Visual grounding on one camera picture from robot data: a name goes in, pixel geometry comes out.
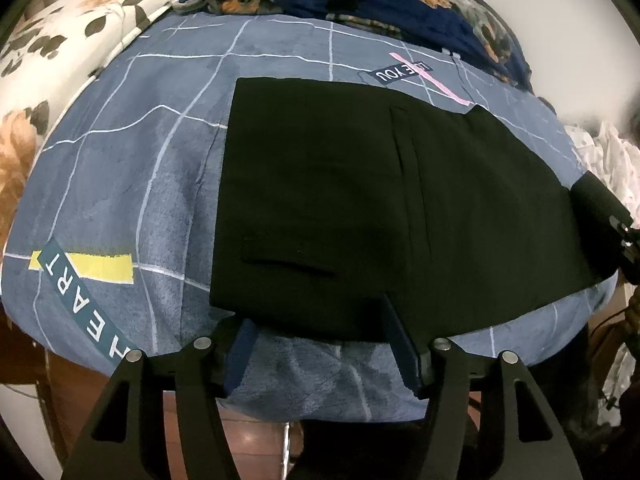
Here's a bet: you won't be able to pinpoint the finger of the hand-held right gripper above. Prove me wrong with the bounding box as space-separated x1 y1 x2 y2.
570 172 632 278

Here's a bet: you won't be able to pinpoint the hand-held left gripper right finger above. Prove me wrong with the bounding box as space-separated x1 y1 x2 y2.
382 297 583 480

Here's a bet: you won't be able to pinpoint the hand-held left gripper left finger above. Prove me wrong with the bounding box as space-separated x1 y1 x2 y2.
62 317 258 480

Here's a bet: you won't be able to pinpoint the black pants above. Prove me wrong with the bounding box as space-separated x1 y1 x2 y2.
209 77 618 343

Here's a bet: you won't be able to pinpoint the white patterned cloth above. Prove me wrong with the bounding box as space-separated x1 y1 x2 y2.
565 120 640 211

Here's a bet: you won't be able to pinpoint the blue grid bed sheet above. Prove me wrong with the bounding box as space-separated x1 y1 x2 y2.
0 12 618 423

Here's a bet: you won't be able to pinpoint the navy dog print blanket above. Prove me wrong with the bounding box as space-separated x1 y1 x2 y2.
167 0 533 93

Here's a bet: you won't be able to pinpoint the white floral quilt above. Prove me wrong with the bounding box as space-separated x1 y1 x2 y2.
0 0 181 241

